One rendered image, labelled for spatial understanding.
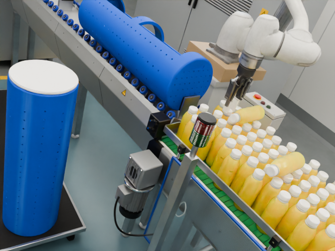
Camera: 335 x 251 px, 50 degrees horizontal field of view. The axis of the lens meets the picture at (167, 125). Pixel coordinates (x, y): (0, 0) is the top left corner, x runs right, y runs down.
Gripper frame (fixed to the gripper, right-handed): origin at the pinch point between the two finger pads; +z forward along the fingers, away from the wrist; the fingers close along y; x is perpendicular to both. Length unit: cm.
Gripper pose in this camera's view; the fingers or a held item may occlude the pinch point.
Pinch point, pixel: (230, 105)
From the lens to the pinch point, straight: 162.3
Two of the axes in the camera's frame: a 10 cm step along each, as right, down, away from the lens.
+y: -7.5, 1.7, -6.4
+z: -2.7, 8.0, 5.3
